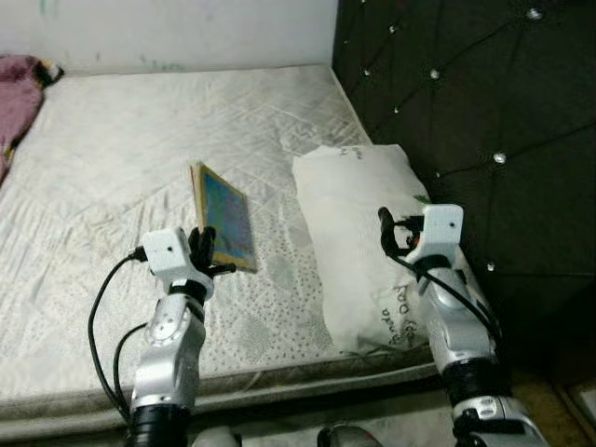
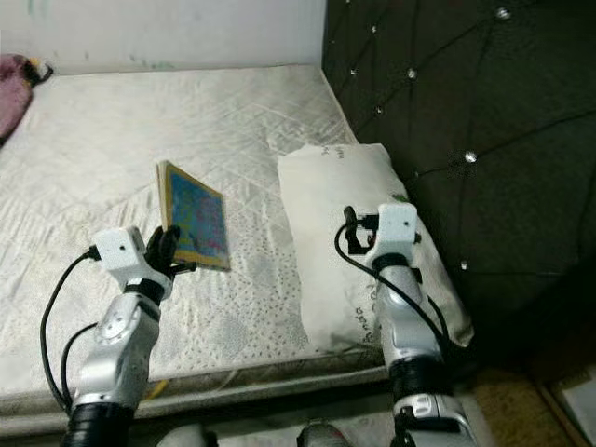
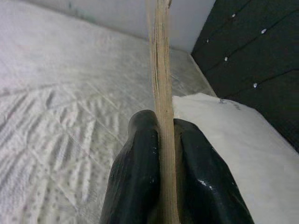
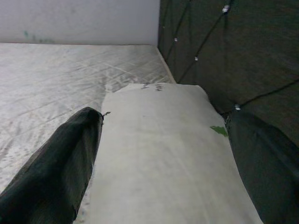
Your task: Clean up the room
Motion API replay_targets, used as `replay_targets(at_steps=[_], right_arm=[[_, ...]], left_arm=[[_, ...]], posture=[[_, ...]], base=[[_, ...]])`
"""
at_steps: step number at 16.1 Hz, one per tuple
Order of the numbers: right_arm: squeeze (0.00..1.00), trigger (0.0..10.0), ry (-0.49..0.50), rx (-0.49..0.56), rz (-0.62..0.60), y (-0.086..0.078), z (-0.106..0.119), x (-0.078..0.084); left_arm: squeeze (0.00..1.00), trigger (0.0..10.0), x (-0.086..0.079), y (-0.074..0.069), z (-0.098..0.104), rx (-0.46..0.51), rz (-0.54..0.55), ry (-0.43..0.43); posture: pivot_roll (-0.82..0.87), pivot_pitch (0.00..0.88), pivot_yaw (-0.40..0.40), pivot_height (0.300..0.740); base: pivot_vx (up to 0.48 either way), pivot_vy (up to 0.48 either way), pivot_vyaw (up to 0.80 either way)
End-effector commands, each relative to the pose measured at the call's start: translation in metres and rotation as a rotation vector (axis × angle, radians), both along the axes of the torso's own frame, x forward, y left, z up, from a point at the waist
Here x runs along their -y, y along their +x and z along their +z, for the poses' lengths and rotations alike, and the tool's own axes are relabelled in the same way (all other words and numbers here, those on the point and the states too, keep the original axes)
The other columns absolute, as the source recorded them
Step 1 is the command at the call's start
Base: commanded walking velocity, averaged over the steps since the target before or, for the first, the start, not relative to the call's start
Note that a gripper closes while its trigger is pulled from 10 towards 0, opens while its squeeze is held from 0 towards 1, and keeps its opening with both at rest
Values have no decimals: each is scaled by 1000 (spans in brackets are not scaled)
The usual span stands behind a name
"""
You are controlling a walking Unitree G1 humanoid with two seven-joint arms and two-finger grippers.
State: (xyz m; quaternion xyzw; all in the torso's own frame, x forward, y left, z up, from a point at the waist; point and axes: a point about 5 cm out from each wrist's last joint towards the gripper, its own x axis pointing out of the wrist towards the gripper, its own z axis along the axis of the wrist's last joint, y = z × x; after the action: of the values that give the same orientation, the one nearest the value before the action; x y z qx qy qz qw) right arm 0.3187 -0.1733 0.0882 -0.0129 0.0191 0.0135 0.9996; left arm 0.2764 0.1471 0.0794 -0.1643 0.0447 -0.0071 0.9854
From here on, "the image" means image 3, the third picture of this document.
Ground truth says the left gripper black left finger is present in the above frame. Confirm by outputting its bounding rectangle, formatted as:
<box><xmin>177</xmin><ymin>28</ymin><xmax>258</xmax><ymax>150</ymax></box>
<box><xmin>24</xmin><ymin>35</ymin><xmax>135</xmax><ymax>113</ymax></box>
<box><xmin>100</xmin><ymin>109</ymin><xmax>164</xmax><ymax>224</ymax></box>

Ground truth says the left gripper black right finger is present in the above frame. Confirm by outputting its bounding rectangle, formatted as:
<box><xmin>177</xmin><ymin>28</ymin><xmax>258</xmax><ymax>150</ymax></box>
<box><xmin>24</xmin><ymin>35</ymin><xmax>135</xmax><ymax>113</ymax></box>
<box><xmin>174</xmin><ymin>118</ymin><xmax>255</xmax><ymax>224</ymax></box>

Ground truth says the blue yellow board book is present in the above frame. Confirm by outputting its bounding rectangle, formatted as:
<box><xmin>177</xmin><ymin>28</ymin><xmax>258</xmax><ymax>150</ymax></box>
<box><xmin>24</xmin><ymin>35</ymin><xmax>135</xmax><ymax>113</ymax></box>
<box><xmin>146</xmin><ymin>0</ymin><xmax>180</xmax><ymax>224</ymax></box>

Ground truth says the off-white pillow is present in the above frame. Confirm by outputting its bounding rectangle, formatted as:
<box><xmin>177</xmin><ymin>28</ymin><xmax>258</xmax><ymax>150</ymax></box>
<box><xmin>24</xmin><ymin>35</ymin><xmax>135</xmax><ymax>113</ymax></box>
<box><xmin>171</xmin><ymin>92</ymin><xmax>299</xmax><ymax>224</ymax></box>

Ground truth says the white quilted mattress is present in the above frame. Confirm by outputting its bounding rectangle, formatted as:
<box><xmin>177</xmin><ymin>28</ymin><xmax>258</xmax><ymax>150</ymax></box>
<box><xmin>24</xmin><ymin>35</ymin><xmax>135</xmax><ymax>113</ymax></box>
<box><xmin>0</xmin><ymin>0</ymin><xmax>218</xmax><ymax>224</ymax></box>

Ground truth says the black tufted headboard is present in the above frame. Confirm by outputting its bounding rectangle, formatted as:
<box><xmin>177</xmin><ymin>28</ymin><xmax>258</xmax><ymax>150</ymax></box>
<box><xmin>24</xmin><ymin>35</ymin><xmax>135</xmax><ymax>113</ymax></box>
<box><xmin>191</xmin><ymin>0</ymin><xmax>299</xmax><ymax>152</ymax></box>

